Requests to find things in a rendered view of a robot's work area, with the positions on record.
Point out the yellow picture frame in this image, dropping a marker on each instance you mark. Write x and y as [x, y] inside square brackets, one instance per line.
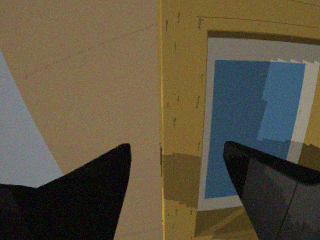
[246, 71]

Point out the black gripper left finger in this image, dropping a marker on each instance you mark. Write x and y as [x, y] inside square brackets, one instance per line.
[85, 204]

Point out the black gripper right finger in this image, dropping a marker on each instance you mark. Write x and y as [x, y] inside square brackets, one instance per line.
[282, 199]

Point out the brown flat board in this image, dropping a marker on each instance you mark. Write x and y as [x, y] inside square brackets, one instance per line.
[87, 71]

